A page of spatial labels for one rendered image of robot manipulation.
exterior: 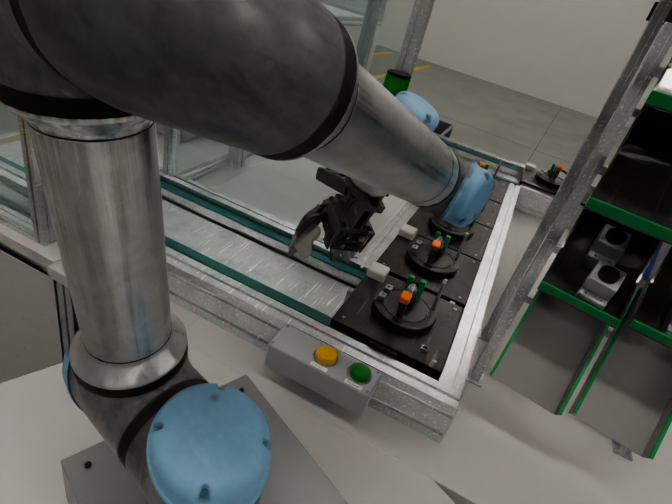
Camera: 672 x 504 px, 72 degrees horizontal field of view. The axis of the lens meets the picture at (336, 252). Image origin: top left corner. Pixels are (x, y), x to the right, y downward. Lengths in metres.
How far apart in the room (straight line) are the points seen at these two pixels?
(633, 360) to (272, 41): 0.91
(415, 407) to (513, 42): 10.80
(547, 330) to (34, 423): 0.90
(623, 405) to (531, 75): 10.64
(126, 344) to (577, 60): 11.12
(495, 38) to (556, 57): 1.32
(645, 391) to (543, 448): 0.22
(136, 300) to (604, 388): 0.82
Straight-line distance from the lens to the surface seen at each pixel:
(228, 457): 0.48
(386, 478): 0.90
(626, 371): 1.03
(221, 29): 0.23
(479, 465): 0.99
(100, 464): 0.75
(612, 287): 0.84
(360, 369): 0.87
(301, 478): 0.74
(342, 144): 0.32
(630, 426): 1.02
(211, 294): 1.02
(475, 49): 11.62
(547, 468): 1.07
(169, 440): 0.48
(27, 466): 0.88
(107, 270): 0.43
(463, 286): 1.21
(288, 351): 0.88
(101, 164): 0.37
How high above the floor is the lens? 1.58
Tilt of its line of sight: 32 degrees down
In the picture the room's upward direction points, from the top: 15 degrees clockwise
